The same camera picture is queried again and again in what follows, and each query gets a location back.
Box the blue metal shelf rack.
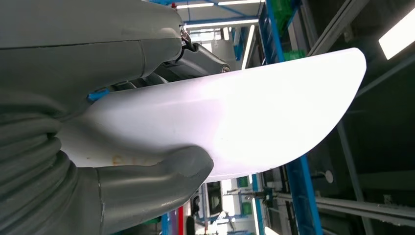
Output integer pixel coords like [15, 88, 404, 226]
[257, 0, 323, 235]

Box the ceiling light panel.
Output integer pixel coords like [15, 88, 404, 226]
[378, 8, 415, 61]

